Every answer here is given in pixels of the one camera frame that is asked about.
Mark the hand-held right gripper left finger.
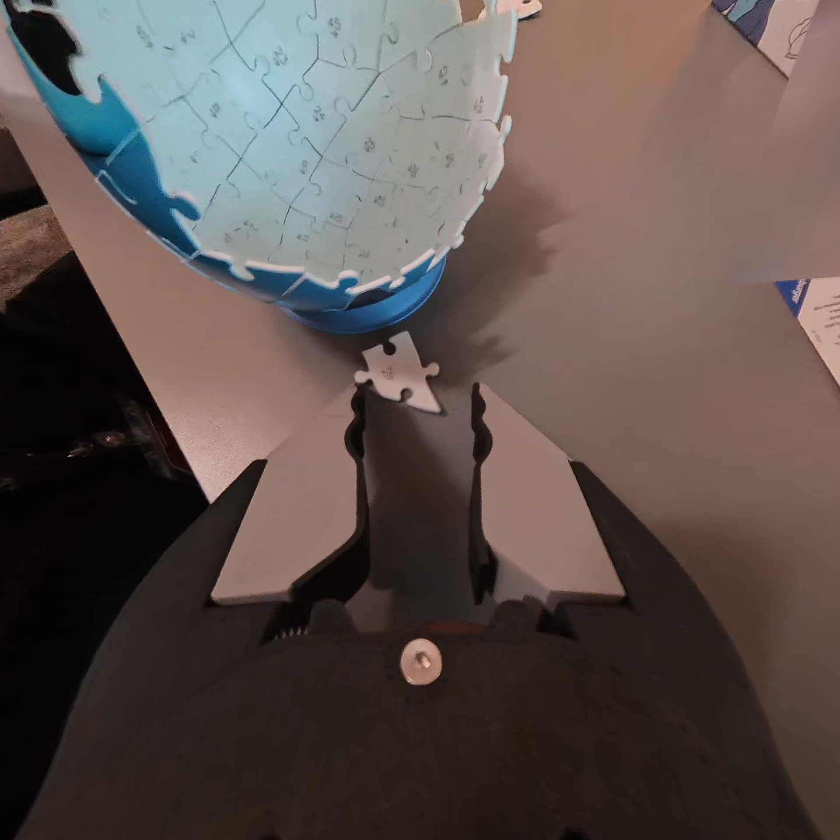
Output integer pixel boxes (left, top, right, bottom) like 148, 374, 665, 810
210, 385, 374, 606

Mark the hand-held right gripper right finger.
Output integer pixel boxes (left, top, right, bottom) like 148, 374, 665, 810
467, 382, 627, 608

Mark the curved white puzzle piece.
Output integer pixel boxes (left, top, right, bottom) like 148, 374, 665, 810
353, 330, 442, 416

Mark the blue round ball stand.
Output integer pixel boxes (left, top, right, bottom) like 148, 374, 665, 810
282, 252, 448, 333

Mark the blue cartoon puzzle ball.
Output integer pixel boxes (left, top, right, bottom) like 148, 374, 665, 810
0, 0, 519, 312

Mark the pile of white puzzle pieces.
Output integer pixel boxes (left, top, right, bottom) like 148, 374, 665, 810
476, 0, 544, 22

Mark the colourful cartoon puzzle box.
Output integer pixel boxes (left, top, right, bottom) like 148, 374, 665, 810
712, 0, 840, 385

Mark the person's torso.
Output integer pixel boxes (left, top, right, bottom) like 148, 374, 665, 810
0, 197, 211, 840

